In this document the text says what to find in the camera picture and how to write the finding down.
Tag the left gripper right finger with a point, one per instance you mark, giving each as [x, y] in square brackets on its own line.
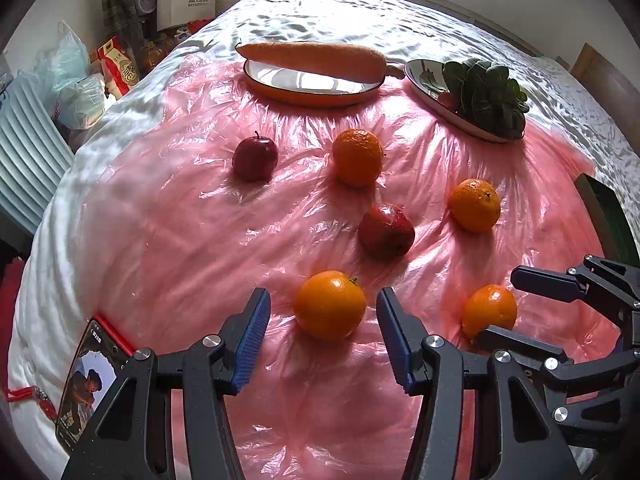
[515, 435]

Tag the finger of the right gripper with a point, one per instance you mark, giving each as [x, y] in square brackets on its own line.
[527, 351]
[595, 281]

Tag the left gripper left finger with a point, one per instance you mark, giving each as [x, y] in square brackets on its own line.
[129, 436]

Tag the orange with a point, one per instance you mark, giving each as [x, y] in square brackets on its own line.
[358, 157]
[329, 306]
[490, 305]
[475, 205]

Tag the smartphone with red case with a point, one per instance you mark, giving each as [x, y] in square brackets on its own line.
[100, 355]

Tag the red tassel charm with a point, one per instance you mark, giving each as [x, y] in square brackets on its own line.
[32, 393]

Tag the red apple centre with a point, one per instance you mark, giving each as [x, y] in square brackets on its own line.
[385, 232]

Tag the wooden headboard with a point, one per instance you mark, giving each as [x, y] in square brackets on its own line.
[612, 90]

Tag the green leafy vegetable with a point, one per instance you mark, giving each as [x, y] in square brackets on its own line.
[484, 94]

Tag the pink plastic sheet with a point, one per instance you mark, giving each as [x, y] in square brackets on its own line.
[171, 241]

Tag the pink rimmed oval plate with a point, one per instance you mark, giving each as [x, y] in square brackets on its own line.
[427, 81]

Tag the dark red apple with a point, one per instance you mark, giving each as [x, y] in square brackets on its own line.
[255, 158]

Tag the white radiator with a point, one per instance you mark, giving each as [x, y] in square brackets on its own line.
[33, 155]

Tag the large carrot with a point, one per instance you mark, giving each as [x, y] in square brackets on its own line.
[344, 61]

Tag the orange rimmed oval plate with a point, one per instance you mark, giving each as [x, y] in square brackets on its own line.
[303, 89]

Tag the white bed quilt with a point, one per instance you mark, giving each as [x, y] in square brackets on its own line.
[48, 319]

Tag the red snack box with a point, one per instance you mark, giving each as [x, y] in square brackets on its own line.
[117, 67]

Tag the plastic bag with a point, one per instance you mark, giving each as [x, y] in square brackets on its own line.
[71, 92]

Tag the plaid scarf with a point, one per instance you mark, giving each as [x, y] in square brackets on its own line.
[120, 20]

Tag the white cardboard box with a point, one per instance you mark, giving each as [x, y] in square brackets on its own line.
[173, 13]

